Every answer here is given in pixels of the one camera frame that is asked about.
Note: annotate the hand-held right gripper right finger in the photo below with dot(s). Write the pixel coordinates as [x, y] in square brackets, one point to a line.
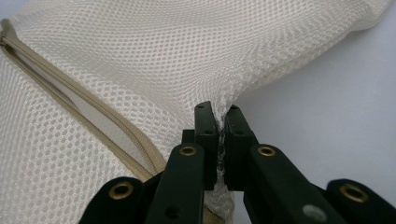
[238, 133]

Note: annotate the cream mesh laundry bag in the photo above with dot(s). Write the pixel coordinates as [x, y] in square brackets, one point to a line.
[140, 62]

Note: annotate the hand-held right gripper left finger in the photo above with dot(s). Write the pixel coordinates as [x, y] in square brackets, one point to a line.
[205, 133]

